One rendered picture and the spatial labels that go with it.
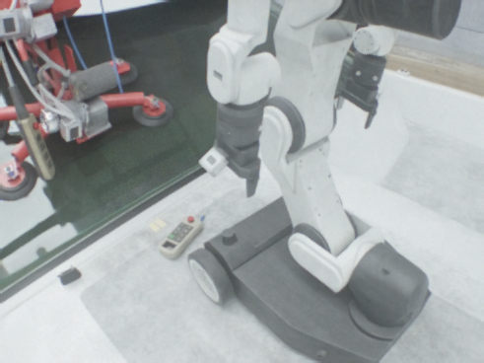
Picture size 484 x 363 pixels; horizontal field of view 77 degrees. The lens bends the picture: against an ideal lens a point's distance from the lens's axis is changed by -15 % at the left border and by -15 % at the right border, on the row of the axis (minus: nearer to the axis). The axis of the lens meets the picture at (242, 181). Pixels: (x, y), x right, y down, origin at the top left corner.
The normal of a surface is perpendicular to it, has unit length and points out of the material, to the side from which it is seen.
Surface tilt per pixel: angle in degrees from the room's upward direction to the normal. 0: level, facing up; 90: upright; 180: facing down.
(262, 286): 0
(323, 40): 35
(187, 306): 0
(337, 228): 46
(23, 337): 5
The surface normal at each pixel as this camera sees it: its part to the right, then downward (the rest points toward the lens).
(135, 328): -0.06, -0.79
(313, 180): 0.51, -0.01
